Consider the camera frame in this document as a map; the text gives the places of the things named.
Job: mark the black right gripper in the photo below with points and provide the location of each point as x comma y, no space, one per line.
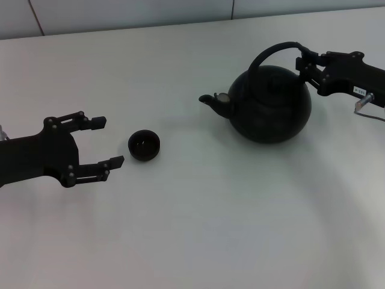
352,75

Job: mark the dark round teacup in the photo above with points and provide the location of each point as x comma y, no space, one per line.
144,155

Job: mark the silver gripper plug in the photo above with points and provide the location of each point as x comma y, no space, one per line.
3,134
364,100

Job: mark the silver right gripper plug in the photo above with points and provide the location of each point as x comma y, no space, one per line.
364,100

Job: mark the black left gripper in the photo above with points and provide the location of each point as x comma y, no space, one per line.
33,156

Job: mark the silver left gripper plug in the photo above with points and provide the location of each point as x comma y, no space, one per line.
3,134

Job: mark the black round teapot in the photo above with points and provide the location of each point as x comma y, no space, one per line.
270,114

